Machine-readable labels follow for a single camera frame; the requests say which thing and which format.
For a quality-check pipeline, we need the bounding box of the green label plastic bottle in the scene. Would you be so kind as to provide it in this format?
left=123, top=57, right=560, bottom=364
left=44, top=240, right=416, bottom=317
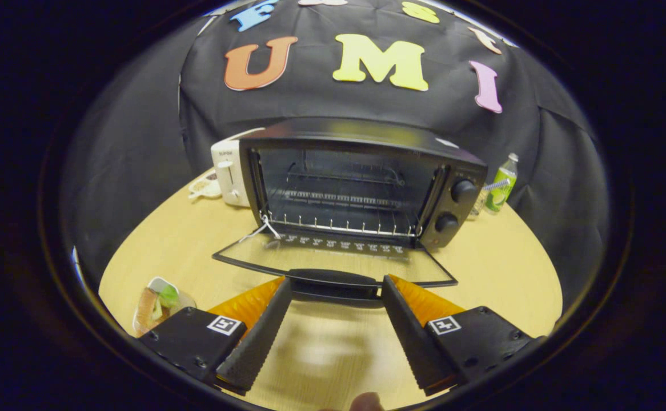
left=483, top=152, right=519, bottom=215

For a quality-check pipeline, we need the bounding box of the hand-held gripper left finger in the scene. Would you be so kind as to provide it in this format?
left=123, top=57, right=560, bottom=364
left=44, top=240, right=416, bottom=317
left=137, top=276, right=292, bottom=396

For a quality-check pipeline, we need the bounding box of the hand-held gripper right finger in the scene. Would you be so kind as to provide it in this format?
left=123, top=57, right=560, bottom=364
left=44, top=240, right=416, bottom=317
left=382, top=275, right=545, bottom=396

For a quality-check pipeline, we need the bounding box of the black backdrop cloth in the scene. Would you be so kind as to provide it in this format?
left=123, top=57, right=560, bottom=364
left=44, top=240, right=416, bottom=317
left=62, top=0, right=611, bottom=309

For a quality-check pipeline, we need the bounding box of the white pop-up toaster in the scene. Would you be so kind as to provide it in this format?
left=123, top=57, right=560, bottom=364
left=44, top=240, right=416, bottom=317
left=210, top=127, right=265, bottom=207

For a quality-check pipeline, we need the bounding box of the small white bowl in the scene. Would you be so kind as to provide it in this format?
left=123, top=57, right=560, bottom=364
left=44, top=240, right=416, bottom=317
left=187, top=170, right=222, bottom=200

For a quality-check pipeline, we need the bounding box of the clear ribbed glass cup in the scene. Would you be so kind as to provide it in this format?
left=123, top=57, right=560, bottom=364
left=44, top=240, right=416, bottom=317
left=469, top=186, right=491, bottom=217

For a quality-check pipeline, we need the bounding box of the black toaster oven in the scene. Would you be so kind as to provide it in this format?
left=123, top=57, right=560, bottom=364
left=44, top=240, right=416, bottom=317
left=212, top=117, right=489, bottom=309

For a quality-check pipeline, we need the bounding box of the white sandwich plate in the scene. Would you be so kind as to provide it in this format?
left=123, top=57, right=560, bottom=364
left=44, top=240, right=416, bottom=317
left=132, top=277, right=196, bottom=337

